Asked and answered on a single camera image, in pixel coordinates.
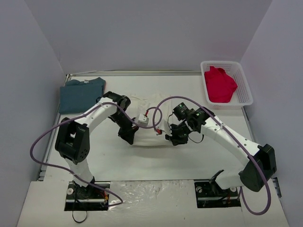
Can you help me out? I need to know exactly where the white plastic basket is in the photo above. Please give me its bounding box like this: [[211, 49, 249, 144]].
[[200, 61, 253, 109]]

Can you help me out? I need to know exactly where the white t shirt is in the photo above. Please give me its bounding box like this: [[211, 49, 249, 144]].
[[126, 94, 172, 147]]

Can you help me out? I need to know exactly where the aluminium table rail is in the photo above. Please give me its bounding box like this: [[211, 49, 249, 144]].
[[68, 70, 202, 77]]

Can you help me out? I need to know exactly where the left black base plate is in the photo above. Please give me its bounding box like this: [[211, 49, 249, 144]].
[[64, 182, 109, 211]]

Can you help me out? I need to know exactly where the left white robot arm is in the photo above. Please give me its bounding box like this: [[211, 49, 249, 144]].
[[55, 92, 138, 199]]

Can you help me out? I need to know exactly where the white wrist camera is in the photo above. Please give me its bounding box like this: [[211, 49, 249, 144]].
[[155, 120, 171, 136], [135, 113, 149, 128]]

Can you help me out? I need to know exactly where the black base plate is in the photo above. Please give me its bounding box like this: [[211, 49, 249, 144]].
[[64, 182, 109, 211], [194, 180, 241, 209]]

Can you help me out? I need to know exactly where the red t shirt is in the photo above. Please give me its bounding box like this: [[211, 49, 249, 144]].
[[204, 66, 238, 103]]

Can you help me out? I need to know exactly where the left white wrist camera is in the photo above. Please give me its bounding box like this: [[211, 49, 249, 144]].
[[135, 113, 149, 128]]

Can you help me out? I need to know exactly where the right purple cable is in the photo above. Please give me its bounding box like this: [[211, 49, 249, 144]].
[[152, 96, 272, 215]]

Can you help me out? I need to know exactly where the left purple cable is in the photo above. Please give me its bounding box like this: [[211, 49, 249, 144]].
[[30, 103, 163, 206]]

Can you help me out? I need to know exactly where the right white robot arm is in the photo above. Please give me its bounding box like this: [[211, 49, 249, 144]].
[[165, 103, 276, 195]]

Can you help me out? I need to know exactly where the purple cable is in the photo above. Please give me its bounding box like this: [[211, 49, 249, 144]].
[[152, 96, 272, 215], [30, 103, 163, 206]]

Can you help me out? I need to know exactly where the folded teal t shirt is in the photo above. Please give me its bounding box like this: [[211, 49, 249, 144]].
[[59, 77, 106, 114]]

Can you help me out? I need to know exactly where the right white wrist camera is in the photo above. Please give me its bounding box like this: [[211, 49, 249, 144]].
[[155, 120, 171, 136]]

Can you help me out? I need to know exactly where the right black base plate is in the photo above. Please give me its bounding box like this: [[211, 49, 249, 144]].
[[194, 180, 241, 209]]

